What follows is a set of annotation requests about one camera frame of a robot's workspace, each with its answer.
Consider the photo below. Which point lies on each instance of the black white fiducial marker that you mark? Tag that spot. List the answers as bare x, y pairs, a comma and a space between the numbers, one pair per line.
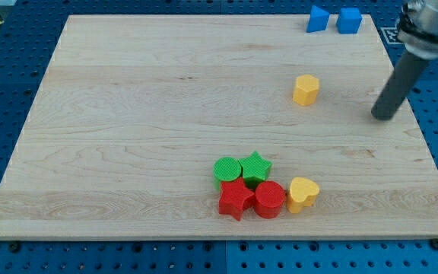
390, 36

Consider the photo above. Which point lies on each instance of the wooden board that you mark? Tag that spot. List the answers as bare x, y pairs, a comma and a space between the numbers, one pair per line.
134, 110

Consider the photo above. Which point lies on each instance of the red star block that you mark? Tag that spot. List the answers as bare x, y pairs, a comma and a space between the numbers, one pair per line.
235, 198

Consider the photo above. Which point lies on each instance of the yellow hexagon block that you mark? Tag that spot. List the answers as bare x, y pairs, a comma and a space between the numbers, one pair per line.
306, 89

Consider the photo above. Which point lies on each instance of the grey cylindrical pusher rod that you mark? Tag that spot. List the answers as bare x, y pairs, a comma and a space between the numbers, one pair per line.
406, 72

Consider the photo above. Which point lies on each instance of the green cylinder block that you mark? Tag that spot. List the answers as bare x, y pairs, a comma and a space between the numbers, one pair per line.
226, 169

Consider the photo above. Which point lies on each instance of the blue triangle block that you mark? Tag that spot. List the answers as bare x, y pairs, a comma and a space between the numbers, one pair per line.
318, 19

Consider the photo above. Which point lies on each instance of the yellow heart block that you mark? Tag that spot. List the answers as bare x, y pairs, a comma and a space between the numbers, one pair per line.
302, 193

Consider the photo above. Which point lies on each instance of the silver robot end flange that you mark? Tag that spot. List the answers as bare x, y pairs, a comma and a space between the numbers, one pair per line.
418, 27

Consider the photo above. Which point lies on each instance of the blue cube block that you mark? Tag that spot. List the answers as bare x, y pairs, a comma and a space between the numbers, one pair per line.
349, 20

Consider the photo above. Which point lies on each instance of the green star block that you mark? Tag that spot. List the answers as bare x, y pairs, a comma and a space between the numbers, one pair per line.
255, 169

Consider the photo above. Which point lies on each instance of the red cylinder block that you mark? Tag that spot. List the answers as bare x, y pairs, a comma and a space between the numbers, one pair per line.
269, 199

